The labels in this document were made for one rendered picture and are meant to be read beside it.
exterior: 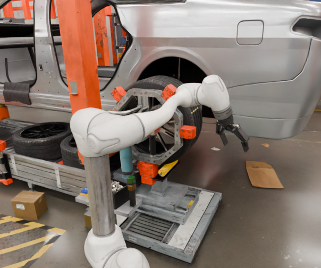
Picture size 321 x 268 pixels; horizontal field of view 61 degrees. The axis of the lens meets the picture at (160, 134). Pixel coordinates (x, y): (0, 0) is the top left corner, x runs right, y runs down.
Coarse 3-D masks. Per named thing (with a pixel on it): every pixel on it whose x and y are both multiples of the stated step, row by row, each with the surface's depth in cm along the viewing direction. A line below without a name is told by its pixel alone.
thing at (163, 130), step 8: (136, 96) 200; (128, 104) 205; (136, 104) 219; (152, 104) 196; (136, 112) 206; (160, 136) 203; (136, 144) 214; (144, 144) 219; (160, 144) 225; (168, 144) 224; (144, 152) 211; (160, 152) 208
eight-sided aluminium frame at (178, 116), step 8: (136, 88) 191; (128, 96) 190; (152, 96) 181; (160, 96) 179; (120, 104) 196; (176, 112) 178; (176, 120) 179; (176, 128) 181; (176, 136) 183; (176, 144) 185; (136, 152) 208; (168, 152) 190; (136, 160) 205; (144, 160) 202; (152, 160) 199; (160, 160) 195
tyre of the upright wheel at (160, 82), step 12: (132, 84) 195; (144, 84) 191; (156, 84) 186; (168, 84) 186; (180, 84) 196; (180, 108) 184; (192, 108) 188; (192, 120) 185; (192, 144) 201; (180, 156) 197
